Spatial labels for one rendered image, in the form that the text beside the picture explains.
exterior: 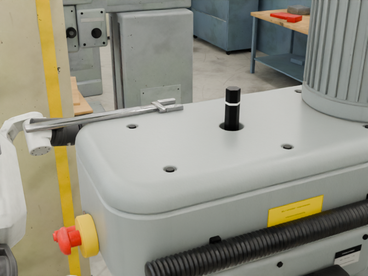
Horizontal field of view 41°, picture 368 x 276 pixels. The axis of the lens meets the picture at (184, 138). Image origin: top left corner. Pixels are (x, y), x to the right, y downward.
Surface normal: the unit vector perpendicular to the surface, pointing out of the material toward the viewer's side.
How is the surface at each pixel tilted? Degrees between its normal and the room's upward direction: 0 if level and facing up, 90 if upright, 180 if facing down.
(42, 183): 90
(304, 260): 90
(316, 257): 90
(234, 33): 90
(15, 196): 59
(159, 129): 0
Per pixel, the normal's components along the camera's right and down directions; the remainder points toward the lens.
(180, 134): 0.00, -0.91
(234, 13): 0.41, 0.39
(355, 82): -0.49, 0.37
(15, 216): 0.97, 0.02
